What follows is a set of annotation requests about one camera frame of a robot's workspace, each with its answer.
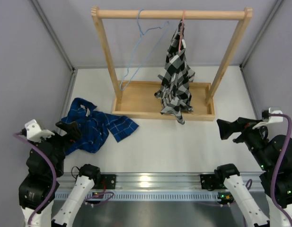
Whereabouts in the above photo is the left aluminium frame post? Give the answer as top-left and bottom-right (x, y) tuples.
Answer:
(29, 0), (77, 71)

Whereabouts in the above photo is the black white plaid shirt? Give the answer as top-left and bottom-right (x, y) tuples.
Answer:
(154, 21), (195, 125)

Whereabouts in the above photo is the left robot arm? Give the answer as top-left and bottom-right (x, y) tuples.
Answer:
(14, 119), (101, 227)

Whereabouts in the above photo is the perforated cable duct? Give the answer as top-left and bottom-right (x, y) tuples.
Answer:
(53, 191), (222, 201)

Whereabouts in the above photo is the right aluminium frame post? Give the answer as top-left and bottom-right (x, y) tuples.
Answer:
(239, 0), (285, 70)

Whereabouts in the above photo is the aluminium frame post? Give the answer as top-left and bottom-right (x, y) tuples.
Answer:
(239, 0), (285, 70)
(29, 0), (77, 71)

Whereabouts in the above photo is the aluminium mounting rail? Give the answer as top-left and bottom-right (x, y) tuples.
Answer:
(58, 172), (263, 192)

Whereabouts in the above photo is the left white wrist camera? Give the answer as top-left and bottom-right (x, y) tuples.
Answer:
(23, 119), (55, 143)

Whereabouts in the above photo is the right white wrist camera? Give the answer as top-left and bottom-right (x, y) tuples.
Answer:
(252, 107), (283, 129)

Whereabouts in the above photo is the blue plaid shirt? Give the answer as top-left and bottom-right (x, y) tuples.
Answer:
(61, 97), (139, 155)

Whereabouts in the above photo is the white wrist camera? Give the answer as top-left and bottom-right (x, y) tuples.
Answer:
(252, 107), (283, 129)
(23, 119), (55, 143)

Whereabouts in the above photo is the light blue wire hanger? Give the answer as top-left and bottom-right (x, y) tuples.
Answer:
(119, 9), (170, 91)

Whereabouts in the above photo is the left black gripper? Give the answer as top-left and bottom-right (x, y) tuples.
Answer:
(28, 120), (81, 177)

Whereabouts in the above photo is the pink wire hanger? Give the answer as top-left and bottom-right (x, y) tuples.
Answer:
(178, 10), (186, 53)

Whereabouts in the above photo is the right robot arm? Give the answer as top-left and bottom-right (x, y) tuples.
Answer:
(214, 113), (292, 227)

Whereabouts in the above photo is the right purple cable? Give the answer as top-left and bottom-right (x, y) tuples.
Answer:
(268, 113), (292, 209)

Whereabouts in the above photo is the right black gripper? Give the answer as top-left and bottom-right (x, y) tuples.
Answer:
(217, 117), (272, 171)

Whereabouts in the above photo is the wooden clothes rack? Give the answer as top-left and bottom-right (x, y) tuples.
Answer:
(91, 7), (253, 121)

